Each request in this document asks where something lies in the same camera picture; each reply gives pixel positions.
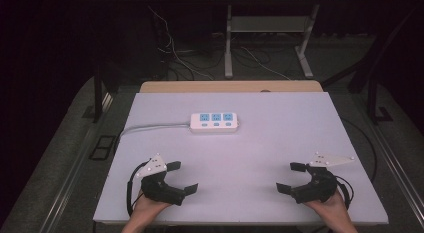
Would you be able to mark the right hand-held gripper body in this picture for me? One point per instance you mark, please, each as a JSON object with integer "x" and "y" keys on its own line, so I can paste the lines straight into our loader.
{"x": 320, "y": 188}

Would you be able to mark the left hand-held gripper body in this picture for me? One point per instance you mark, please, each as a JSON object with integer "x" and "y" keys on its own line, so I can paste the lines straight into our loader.
{"x": 156, "y": 188}

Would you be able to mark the person's left hand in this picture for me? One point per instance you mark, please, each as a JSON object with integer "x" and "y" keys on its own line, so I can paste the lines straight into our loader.
{"x": 146, "y": 209}

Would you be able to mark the person's right hand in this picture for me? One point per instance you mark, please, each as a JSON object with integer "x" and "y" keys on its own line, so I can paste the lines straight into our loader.
{"x": 331, "y": 209}

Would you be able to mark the white power strip blue sockets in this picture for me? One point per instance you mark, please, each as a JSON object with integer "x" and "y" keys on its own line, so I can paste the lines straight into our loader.
{"x": 214, "y": 124}

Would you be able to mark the black metal stand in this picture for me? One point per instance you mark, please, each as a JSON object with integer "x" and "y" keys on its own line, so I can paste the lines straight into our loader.
{"x": 97, "y": 93}
{"x": 373, "y": 99}

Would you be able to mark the black floor frame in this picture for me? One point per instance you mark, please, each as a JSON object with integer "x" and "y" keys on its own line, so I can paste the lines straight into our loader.
{"x": 103, "y": 147}

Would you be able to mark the metal floor rail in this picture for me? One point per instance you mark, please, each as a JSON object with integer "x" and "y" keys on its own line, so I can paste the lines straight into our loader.
{"x": 71, "y": 169}
{"x": 398, "y": 169}

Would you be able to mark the white metal desk frame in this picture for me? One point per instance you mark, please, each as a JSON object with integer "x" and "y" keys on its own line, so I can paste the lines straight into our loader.
{"x": 266, "y": 24}

